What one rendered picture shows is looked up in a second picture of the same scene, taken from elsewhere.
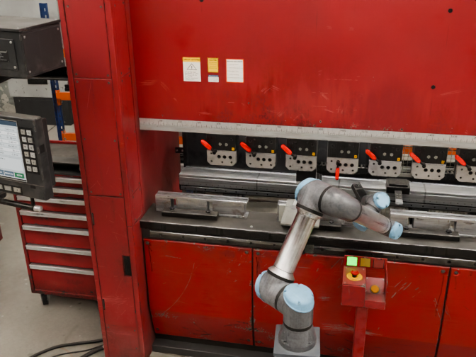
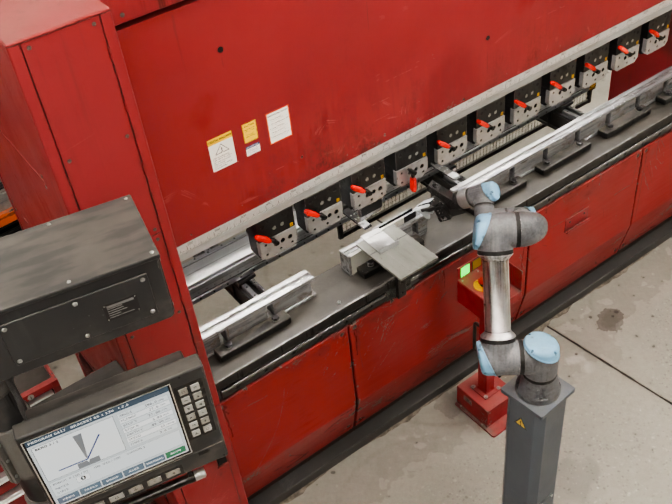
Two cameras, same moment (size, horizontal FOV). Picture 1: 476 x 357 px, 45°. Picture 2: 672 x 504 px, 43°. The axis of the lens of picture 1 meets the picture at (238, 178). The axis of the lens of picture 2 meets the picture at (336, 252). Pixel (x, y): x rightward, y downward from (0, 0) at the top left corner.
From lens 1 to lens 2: 1.97 m
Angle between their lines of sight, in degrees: 40
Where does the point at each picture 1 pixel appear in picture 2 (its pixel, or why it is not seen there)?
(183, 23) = (200, 93)
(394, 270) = not seen: hidden behind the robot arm
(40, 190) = (217, 448)
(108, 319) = not seen: outside the picture
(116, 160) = (185, 335)
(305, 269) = (405, 309)
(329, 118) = (393, 126)
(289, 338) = (546, 392)
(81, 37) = (101, 196)
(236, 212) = (302, 297)
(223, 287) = (321, 391)
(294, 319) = (551, 371)
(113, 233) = not seen: hidden behind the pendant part
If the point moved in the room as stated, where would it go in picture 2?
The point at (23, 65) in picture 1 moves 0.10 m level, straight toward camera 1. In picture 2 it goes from (166, 301) to (205, 309)
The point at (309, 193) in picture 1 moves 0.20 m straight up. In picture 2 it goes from (500, 235) to (503, 184)
